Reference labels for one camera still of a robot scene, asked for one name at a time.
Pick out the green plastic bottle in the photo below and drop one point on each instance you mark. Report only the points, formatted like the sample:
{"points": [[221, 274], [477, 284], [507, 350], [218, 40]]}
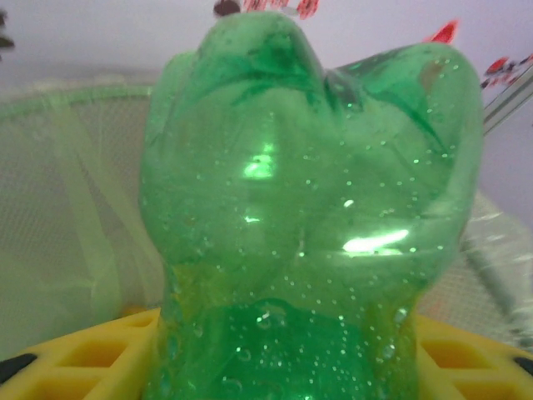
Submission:
{"points": [[291, 200]]}

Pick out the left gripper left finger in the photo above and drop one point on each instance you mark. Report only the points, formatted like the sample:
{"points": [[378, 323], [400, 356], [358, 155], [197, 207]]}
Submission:
{"points": [[83, 366]]}

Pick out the aluminium frame post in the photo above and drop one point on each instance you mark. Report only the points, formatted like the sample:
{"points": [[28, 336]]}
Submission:
{"points": [[508, 100]]}

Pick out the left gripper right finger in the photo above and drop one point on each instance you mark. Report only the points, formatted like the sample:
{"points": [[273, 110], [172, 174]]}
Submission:
{"points": [[466, 366]]}

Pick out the grey waste bin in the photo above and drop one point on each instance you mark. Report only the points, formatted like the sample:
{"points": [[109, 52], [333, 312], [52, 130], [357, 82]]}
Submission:
{"points": [[25, 187]]}

